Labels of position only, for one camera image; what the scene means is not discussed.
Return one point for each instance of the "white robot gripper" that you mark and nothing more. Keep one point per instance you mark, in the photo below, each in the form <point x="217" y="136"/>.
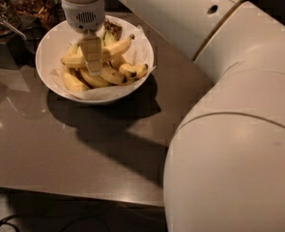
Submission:
<point x="84" y="15"/>

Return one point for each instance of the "single yellow banana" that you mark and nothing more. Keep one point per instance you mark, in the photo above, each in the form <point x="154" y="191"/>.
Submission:
<point x="73" y="57"/>

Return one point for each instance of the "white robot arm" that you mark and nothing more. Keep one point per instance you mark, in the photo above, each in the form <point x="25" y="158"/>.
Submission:
<point x="225" y="167"/>

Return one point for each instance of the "white ceramic bowl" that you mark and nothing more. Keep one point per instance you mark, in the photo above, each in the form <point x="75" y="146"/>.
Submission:
<point x="54" y="45"/>

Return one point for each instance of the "yellow banana bunch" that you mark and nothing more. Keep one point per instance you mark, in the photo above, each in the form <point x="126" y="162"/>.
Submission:
<point x="117" y="72"/>

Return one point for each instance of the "glass jar of dried snacks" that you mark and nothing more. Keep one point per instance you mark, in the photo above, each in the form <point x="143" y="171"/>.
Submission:
<point x="43" y="10"/>

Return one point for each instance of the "metal scoop handle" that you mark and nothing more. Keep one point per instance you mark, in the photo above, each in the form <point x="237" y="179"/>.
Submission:
<point x="6" y="23"/>

